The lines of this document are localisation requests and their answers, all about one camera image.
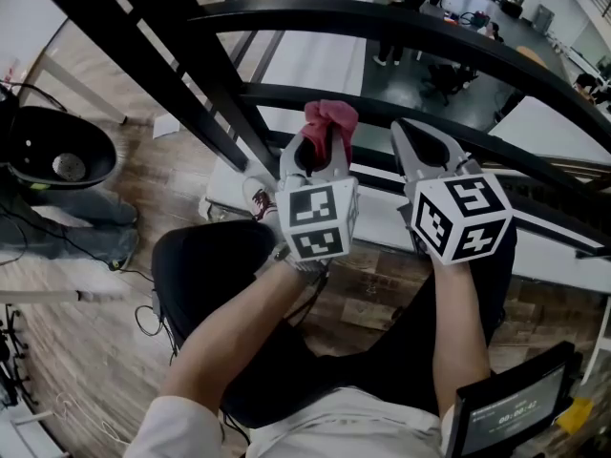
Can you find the person's left leg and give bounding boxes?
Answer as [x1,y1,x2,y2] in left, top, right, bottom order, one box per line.
[151,219,383,428]

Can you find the yellow plastic object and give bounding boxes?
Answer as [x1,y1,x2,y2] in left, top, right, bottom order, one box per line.
[556,396,596,436]

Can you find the black round machine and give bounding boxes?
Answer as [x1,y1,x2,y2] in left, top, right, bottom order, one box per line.
[0,83,140,269]

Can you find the grey metal rack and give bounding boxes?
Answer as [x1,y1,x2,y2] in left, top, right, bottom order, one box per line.
[0,398,63,458]

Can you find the person's white shirt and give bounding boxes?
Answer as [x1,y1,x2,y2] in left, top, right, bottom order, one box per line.
[123,386,459,458]

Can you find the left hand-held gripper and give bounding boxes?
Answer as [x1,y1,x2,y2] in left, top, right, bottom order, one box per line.
[275,126,360,262]

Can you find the black metal railing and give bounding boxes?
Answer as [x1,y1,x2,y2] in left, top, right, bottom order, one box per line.
[18,0,611,261]

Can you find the white metal frame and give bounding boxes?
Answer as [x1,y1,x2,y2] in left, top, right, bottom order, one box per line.
[580,296,611,385]

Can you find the white paper sheet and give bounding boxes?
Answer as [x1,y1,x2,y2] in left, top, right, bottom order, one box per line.
[152,114,181,140]

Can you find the black wire stand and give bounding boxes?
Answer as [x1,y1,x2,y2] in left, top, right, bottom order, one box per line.
[0,302,37,409]

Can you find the black power cable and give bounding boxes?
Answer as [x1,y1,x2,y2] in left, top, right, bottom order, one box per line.
[0,202,182,366]

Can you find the person's leg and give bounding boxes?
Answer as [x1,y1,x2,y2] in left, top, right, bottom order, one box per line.
[151,219,383,428]
[309,221,519,419]

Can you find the person's right leg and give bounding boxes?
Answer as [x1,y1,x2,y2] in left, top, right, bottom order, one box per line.
[309,221,519,419]

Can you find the pink cloth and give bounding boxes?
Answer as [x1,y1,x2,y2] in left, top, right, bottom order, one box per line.
[300,98,360,164]

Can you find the wooden table white legs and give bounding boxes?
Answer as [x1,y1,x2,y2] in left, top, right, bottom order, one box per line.
[0,48,129,126]

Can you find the person's right forearm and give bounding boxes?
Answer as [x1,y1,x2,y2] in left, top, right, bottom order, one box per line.
[432,255,493,419]

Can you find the person's left forearm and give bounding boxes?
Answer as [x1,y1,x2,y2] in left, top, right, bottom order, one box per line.
[159,260,314,403]

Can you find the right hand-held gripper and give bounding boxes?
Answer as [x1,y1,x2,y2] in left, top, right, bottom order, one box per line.
[390,117,515,267]

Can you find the grey metal cabinet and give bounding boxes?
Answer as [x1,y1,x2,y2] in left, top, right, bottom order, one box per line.
[533,3,557,32]

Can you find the round orange table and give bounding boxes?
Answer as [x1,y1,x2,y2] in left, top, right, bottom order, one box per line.
[516,45,550,71]

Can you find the black wrist-mounted screen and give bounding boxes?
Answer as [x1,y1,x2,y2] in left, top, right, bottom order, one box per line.
[448,341,584,458]

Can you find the white cable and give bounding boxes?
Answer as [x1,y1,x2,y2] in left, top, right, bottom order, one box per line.
[52,391,131,448]

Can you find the black office chair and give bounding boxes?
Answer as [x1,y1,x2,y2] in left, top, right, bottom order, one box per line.
[422,62,479,108]

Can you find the wooden staircase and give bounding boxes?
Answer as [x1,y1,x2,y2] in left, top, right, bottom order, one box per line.
[481,155,611,242]

